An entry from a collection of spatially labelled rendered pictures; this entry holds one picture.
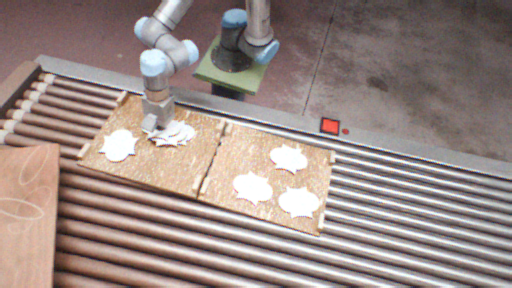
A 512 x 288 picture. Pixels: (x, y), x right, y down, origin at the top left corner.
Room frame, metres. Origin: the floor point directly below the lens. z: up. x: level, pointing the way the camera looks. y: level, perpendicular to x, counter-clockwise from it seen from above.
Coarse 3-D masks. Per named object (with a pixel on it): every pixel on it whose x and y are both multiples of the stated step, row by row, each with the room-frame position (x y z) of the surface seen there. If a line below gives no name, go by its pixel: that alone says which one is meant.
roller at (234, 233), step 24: (72, 192) 0.56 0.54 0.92; (144, 216) 0.53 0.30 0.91; (168, 216) 0.54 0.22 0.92; (192, 216) 0.56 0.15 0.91; (240, 240) 0.51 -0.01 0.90; (264, 240) 0.52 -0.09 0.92; (288, 240) 0.54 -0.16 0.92; (336, 264) 0.50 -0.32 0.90; (360, 264) 0.50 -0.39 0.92; (384, 264) 0.52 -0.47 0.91
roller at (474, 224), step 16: (16, 112) 0.82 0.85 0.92; (48, 128) 0.80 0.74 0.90; (64, 128) 0.80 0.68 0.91; (80, 128) 0.81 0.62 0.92; (96, 128) 0.83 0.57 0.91; (336, 192) 0.75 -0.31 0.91; (352, 192) 0.76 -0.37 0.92; (368, 192) 0.78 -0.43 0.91; (384, 208) 0.74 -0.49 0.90; (400, 208) 0.74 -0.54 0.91; (416, 208) 0.75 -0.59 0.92; (432, 208) 0.76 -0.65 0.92; (448, 224) 0.73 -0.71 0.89; (464, 224) 0.73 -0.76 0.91; (480, 224) 0.73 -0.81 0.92; (496, 224) 0.75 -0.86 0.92
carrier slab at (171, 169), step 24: (120, 120) 0.87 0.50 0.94; (192, 120) 0.93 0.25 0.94; (216, 120) 0.95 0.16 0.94; (96, 144) 0.74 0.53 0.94; (144, 144) 0.78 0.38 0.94; (192, 144) 0.82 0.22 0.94; (216, 144) 0.84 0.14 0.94; (96, 168) 0.65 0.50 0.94; (120, 168) 0.67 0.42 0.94; (144, 168) 0.68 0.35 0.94; (168, 168) 0.70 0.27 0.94; (192, 168) 0.72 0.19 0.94; (192, 192) 0.63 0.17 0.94
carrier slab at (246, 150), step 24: (240, 144) 0.86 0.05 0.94; (264, 144) 0.88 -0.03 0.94; (288, 144) 0.91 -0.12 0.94; (216, 168) 0.74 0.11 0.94; (240, 168) 0.76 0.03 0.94; (264, 168) 0.78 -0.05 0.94; (312, 168) 0.82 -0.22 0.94; (216, 192) 0.64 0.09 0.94; (312, 192) 0.72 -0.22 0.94; (264, 216) 0.59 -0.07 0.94; (288, 216) 0.61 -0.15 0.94; (312, 216) 0.63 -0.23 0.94
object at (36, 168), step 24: (0, 168) 0.53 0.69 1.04; (24, 168) 0.55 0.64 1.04; (48, 168) 0.56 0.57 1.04; (0, 192) 0.46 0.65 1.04; (24, 192) 0.47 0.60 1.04; (48, 192) 0.49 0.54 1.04; (0, 216) 0.40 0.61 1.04; (24, 216) 0.41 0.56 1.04; (48, 216) 0.42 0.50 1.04; (0, 240) 0.34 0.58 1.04; (24, 240) 0.35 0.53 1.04; (48, 240) 0.36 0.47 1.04; (0, 264) 0.28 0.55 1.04; (24, 264) 0.29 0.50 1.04; (48, 264) 0.30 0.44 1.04
